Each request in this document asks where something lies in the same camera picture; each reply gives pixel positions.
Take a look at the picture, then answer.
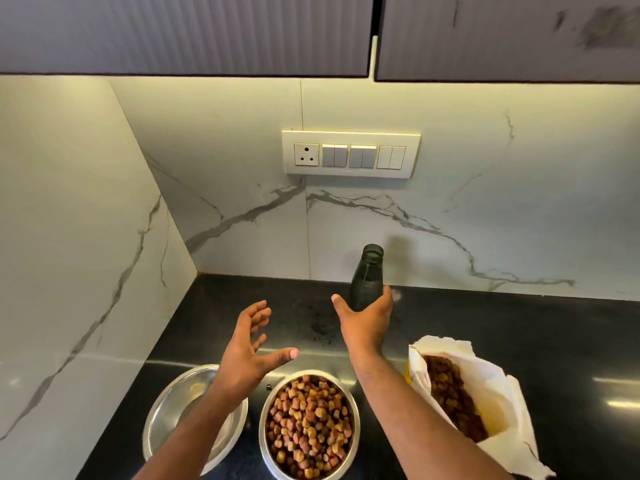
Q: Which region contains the person's right hand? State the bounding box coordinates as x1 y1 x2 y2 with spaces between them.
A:
331 286 394 363

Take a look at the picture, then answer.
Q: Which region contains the person's left hand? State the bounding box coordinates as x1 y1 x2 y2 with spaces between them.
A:
210 300 300 409

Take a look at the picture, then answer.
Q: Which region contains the dark glass bottle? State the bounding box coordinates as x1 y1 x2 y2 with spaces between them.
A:
348 244 385 313

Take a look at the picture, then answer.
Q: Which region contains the person's right forearm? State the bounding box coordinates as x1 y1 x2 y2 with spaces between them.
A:
350 352 516 480

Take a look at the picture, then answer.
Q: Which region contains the person's left forearm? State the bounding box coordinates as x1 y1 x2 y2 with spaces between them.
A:
132 387 248 480

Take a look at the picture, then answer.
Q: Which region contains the steel bowl with kibble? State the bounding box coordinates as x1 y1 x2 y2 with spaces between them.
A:
258 370 361 480

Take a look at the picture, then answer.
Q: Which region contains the pile of brown kibble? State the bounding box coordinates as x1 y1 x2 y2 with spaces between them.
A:
265 375 354 480

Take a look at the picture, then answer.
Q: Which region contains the empty steel bowl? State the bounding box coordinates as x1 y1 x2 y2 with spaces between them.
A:
142 364 249 476

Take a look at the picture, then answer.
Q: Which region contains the kibble inside bag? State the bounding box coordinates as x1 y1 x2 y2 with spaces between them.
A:
423 355 490 443

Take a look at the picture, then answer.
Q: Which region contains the white pet food bag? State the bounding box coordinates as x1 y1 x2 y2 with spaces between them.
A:
405 336 557 480

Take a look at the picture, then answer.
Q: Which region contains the grey ribbed cabinet door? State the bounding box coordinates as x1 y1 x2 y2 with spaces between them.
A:
0 0 375 78
375 0 640 85

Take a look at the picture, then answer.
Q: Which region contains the white wall switch panel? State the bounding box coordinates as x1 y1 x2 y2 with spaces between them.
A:
281 130 422 179

